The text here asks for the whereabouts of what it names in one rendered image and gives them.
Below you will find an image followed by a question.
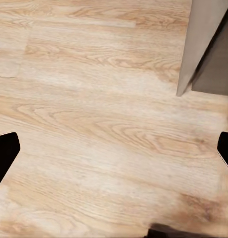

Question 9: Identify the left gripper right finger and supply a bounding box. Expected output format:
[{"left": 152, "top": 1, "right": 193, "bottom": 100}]
[{"left": 217, "top": 131, "right": 228, "bottom": 165}]

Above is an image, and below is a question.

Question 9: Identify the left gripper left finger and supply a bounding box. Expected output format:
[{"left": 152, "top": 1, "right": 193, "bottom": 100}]
[{"left": 0, "top": 132, "right": 20, "bottom": 182}]

